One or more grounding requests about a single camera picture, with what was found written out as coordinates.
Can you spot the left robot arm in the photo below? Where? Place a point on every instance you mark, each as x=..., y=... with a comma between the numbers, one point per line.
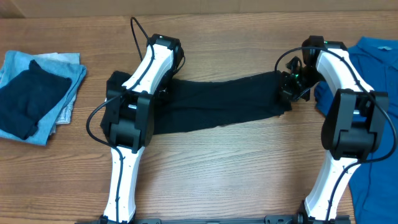
x=128, y=121

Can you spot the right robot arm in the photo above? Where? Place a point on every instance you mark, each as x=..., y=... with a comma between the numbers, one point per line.
x=352, y=129

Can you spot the folded light blue shirt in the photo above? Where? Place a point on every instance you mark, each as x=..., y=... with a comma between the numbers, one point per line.
x=15, y=62

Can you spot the folded navy shirt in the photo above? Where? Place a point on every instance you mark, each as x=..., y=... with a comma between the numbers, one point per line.
x=27, y=98

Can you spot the cardboard board at back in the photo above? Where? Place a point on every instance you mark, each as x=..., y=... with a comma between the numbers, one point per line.
x=81, y=8

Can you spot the black t-shirt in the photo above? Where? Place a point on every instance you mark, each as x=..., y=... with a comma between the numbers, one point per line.
x=201, y=105

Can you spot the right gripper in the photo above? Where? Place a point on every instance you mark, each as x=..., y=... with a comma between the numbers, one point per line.
x=288, y=86

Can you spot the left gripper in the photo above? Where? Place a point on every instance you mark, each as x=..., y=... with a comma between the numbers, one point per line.
x=167, y=94

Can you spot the folded white patterned cloth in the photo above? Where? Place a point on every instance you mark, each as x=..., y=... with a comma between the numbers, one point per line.
x=65, y=115

